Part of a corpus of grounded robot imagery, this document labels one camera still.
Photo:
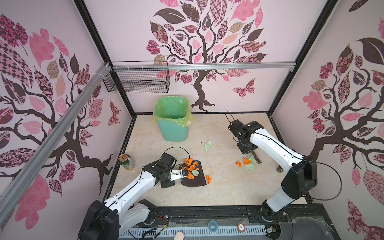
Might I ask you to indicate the black wire basket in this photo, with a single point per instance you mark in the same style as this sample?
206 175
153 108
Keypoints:
138 77

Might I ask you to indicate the aluminium frame bar left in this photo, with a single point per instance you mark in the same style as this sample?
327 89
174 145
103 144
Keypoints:
24 179

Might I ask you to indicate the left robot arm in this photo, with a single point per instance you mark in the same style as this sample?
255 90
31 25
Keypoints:
106 220

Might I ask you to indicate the brown bottle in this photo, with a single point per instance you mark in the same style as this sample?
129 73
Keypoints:
279 169

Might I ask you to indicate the green trash bin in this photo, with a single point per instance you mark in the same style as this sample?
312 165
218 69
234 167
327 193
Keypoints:
172 132

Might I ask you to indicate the aluminium frame bar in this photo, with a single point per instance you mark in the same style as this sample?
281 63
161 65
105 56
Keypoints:
186 67
24 179

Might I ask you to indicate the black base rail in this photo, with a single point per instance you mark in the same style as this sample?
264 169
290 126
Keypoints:
295 222

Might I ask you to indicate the white vented cable duct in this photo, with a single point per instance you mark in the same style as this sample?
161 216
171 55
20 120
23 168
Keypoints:
191 232

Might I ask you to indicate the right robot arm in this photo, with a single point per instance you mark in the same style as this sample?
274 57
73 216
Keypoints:
301 171

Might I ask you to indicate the green drink can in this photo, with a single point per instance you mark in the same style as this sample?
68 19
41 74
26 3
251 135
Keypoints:
126 162

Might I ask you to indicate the light green bin liner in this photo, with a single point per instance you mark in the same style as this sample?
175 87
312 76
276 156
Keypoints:
173 109

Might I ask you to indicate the dark brown hand brush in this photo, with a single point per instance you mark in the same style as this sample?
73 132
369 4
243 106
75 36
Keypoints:
256 157

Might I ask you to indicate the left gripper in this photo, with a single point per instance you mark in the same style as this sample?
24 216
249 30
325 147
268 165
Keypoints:
169 184

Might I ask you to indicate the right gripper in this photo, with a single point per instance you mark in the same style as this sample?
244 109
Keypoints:
244 150

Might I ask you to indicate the dark brown dustpan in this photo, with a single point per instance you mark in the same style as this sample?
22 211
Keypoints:
199 181

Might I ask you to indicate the long orange paper scrap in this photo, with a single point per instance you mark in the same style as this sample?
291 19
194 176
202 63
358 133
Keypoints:
190 165

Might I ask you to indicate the aluminium frame bar back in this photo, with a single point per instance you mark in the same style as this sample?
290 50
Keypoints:
186 67

